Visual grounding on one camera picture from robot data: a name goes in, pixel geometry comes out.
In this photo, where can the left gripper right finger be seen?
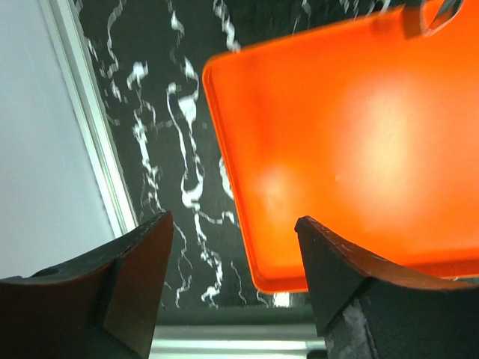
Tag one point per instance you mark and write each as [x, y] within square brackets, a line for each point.
[340, 273]

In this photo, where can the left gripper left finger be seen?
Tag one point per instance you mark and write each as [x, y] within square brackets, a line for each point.
[106, 301]

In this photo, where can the orange box lid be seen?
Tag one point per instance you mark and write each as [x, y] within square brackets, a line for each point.
[369, 126]

